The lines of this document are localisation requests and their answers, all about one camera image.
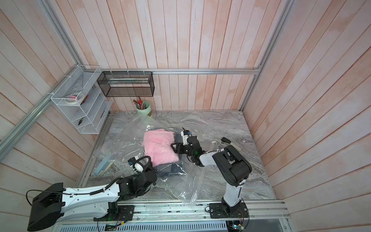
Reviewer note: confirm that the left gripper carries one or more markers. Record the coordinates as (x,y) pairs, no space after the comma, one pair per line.
(149,169)

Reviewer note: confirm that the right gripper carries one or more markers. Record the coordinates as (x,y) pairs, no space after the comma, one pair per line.
(179,147)

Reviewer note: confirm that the pink fleece blanket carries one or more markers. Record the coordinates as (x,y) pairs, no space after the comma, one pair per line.
(157,144)

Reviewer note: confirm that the clear plastic vacuum bag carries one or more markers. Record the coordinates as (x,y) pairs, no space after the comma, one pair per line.
(128,144)

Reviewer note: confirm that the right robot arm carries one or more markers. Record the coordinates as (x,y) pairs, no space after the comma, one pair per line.
(234,168)

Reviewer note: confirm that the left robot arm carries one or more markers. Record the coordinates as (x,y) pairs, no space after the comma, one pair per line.
(99,203)

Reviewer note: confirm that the dark blue folded blanket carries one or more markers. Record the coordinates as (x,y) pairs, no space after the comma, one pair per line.
(172,169)

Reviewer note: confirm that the grey black stapler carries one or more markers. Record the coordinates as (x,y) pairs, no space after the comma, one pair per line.
(229,142)

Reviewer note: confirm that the mint green pencil cup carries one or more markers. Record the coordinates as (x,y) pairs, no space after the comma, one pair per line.
(147,111)

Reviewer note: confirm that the coloured pencils in cup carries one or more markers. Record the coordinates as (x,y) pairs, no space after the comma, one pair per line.
(140,105)

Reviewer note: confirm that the tape roll on shelf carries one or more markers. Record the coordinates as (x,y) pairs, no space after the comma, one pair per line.
(75,99)

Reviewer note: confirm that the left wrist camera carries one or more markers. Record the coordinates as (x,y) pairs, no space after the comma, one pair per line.
(139,164)

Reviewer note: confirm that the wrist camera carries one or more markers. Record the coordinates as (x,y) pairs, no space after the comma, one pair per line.
(139,164)
(185,135)

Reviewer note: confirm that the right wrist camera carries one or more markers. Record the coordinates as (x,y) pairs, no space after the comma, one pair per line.
(185,135)

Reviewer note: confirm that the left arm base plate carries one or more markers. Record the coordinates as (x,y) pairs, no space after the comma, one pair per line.
(117,213)

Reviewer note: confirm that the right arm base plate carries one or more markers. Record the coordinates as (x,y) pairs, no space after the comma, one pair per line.
(221,210)

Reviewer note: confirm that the black mesh wall basket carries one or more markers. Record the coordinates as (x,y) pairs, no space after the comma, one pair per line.
(126,84)

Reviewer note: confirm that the white wire mesh shelf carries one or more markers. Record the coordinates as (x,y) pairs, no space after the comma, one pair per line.
(95,107)

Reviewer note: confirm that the aluminium frame rail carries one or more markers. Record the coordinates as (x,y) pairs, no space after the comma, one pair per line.
(178,71)

